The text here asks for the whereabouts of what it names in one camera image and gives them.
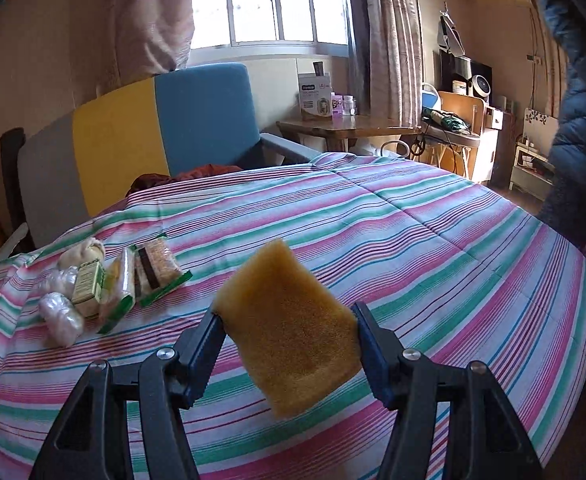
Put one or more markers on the beige sock ball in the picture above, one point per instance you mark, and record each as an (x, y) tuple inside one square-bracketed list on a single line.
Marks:
[(80, 255)]

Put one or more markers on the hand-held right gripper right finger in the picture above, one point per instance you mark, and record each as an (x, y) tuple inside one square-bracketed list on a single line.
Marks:
[(373, 355)]

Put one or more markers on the white round fan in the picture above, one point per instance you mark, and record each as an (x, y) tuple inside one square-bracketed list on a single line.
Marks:
[(479, 87)]

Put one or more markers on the window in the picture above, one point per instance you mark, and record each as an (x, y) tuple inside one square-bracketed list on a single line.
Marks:
[(253, 0)]

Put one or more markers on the dark blue jacket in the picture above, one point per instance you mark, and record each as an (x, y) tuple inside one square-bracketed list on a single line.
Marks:
[(578, 110)]

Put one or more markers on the black rolled mat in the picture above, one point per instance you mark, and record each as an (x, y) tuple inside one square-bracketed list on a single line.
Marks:
[(12, 170)]

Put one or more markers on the yellow sponge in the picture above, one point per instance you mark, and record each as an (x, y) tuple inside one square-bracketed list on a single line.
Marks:
[(288, 330)]

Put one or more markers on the white appliance carton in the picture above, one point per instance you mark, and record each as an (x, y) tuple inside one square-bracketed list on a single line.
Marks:
[(315, 100)]

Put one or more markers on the pink patterned curtain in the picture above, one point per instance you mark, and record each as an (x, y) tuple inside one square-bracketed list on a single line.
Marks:
[(393, 35), (153, 10)]

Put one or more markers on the blue white container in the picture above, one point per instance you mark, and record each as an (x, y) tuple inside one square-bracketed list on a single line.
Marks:
[(430, 97)]

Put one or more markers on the white shelf unit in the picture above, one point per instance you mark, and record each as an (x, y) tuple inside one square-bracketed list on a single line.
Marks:
[(528, 180)]

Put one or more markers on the green umbrella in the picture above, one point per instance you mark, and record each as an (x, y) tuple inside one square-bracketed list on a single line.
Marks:
[(443, 117)]

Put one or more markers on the black monitor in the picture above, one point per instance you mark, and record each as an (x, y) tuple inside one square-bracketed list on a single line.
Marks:
[(478, 67)]

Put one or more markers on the wooden desk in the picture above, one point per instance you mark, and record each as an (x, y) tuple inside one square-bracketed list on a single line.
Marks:
[(465, 110)]

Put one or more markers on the small purple box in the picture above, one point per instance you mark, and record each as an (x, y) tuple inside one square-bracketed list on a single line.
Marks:
[(338, 106)]

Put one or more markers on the wooden side table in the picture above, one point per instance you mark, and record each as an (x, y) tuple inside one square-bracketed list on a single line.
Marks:
[(343, 127)]

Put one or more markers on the maroon cloth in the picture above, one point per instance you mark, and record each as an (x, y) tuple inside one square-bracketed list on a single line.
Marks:
[(153, 180)]

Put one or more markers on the grey yellow blue armchair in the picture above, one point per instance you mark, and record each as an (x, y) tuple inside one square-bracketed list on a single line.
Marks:
[(203, 115)]

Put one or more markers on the green soap box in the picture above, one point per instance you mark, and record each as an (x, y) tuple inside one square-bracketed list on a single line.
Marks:
[(88, 285)]

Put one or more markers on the small clear jar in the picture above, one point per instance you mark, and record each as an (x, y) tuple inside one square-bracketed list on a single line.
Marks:
[(351, 106)]

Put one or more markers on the grey hanging bag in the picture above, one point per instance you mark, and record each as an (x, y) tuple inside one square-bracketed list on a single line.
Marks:
[(452, 35)]

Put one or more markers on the striped tablecloth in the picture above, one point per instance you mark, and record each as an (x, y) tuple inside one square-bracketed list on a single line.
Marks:
[(373, 240)]

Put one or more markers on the green-edged cracker packet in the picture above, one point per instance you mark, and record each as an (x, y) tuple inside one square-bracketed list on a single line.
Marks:
[(160, 265), (118, 285)]

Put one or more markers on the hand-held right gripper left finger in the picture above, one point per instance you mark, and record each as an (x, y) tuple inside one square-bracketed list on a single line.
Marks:
[(200, 355)]

